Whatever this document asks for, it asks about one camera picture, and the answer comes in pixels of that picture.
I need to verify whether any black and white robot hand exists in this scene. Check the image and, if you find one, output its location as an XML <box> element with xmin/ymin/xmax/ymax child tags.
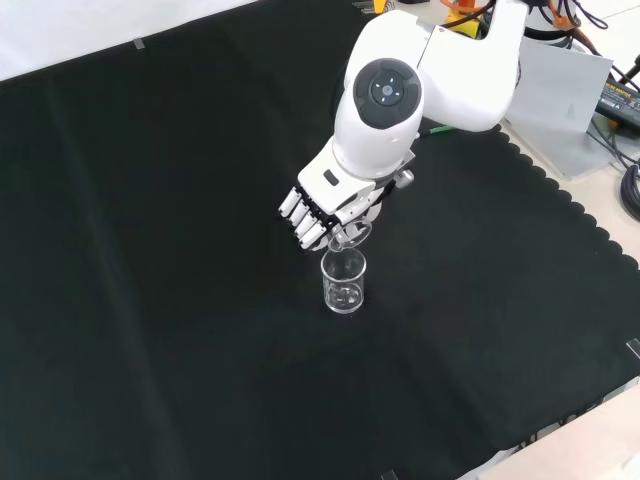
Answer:
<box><xmin>277</xmin><ymin>142</ymin><xmax>416</xmax><ymax>251</ymax></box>

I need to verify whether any small clear glass beaker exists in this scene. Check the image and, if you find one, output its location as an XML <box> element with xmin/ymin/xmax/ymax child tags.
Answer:
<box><xmin>327</xmin><ymin>217</ymin><xmax>374</xmax><ymax>254</ymax></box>

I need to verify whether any clear 200 mL glass beaker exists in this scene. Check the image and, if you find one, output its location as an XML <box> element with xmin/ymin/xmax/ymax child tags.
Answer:
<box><xmin>319</xmin><ymin>248</ymin><xmax>369</xmax><ymax>315</ymax></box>

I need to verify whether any black bench cloth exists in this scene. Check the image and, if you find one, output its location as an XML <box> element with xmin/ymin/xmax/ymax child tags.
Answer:
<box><xmin>0</xmin><ymin>9</ymin><xmax>640</xmax><ymax>480</ymax></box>

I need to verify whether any yellow stop button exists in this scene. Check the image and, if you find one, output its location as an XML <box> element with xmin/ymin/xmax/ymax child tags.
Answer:
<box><xmin>446</xmin><ymin>0</ymin><xmax>484</xmax><ymax>39</ymax></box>

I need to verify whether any black power adapter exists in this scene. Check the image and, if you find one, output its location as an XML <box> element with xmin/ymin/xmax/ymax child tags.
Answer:
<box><xmin>594</xmin><ymin>82</ymin><xmax>640</xmax><ymax>121</ymax></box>

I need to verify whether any orange cable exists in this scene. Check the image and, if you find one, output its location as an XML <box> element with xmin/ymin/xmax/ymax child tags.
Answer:
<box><xmin>549</xmin><ymin>0</ymin><xmax>604</xmax><ymax>54</ymax></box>

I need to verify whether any black ribbed cable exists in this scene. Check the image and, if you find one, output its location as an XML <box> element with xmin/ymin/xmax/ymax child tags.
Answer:
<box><xmin>619</xmin><ymin>164</ymin><xmax>640</xmax><ymax>224</ymax></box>

